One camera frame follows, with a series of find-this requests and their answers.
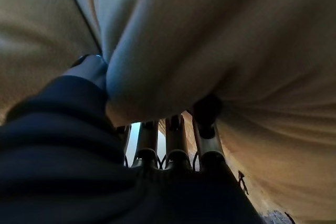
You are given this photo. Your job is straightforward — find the grey fabric tub armchair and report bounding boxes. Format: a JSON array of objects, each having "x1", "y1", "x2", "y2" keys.
[{"x1": 261, "y1": 209, "x2": 293, "y2": 224}]

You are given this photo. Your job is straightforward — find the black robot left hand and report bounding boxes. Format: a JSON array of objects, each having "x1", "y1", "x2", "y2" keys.
[{"x1": 0, "y1": 55, "x2": 263, "y2": 224}]

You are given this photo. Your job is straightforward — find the white fringed cushion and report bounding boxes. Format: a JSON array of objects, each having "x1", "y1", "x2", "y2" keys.
[{"x1": 0, "y1": 0, "x2": 336, "y2": 224}]

